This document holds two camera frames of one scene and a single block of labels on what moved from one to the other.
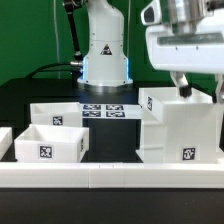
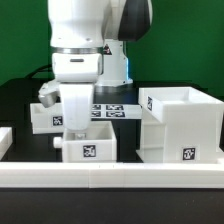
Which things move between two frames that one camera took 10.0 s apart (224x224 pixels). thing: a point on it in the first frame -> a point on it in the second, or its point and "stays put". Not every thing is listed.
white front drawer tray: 51,144 -> 97,143
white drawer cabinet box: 179,129 stays put
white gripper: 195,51 -> 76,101
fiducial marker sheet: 111,111 stays put
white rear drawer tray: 56,114 stays put
